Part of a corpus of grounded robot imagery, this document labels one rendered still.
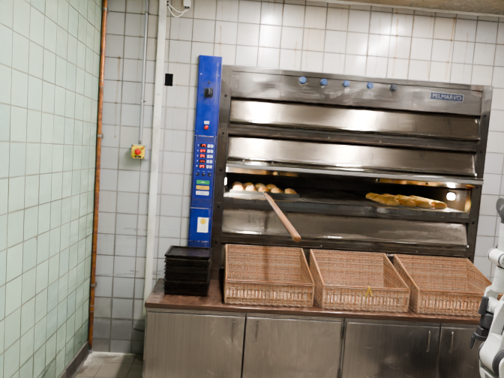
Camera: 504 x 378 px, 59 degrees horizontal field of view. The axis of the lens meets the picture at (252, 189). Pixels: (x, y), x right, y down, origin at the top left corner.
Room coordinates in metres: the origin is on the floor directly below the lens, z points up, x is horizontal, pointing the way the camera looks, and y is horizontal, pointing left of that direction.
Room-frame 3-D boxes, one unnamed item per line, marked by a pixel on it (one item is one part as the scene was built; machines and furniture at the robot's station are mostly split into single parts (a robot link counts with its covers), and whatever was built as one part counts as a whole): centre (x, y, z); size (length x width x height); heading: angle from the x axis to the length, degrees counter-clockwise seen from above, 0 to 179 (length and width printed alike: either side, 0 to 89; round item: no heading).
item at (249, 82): (3.24, -0.70, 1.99); 1.80 x 0.08 x 0.21; 93
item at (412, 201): (3.68, -1.26, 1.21); 0.61 x 0.48 x 0.06; 3
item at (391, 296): (2.95, -0.74, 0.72); 0.56 x 0.49 x 0.28; 94
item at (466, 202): (4.15, -0.57, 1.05); 2.10 x 1.91 x 2.10; 93
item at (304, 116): (3.21, -0.70, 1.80); 1.79 x 0.11 x 0.19; 93
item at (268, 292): (2.92, -0.13, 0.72); 0.56 x 0.49 x 0.28; 95
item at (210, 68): (4.09, 0.39, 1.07); 1.93 x 0.16 x 2.15; 3
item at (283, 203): (3.24, -0.70, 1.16); 1.80 x 0.06 x 0.04; 93
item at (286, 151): (3.21, -0.70, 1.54); 1.79 x 0.11 x 0.19; 93
